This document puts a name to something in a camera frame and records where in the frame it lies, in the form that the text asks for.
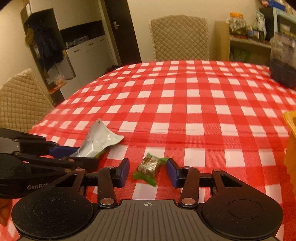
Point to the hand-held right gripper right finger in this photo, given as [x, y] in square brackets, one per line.
[171, 173]

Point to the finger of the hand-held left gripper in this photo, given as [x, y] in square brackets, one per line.
[61, 151]
[87, 164]

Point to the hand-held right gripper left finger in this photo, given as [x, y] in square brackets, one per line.
[124, 172]

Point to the green candy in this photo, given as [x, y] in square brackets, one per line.
[149, 166]

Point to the silver foil packet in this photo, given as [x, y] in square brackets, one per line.
[97, 141]

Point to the orange plastic bin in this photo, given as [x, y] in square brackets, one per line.
[291, 148]

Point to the person's left hand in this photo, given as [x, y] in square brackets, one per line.
[5, 212]

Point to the beige quilted chair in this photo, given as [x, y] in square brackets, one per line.
[20, 102]
[180, 39]

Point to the red checked tablecloth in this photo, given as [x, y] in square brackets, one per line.
[185, 104]

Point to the dark shoe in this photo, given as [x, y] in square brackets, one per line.
[112, 68]

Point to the white drawer cabinet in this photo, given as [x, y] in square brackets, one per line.
[92, 55]

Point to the hanging dark jacket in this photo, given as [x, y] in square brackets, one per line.
[46, 48]

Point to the dark door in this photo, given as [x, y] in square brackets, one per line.
[122, 34]

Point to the tall dark cabinet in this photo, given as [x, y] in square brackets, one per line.
[34, 18]

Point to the cardboard box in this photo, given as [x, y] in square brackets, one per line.
[221, 41]

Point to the wooden shelf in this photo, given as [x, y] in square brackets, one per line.
[249, 46]

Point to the dark glass cup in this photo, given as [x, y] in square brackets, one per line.
[283, 69]

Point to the orange lid snack jar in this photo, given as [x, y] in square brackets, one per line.
[237, 24]

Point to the green snack bag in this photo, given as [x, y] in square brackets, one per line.
[259, 24]

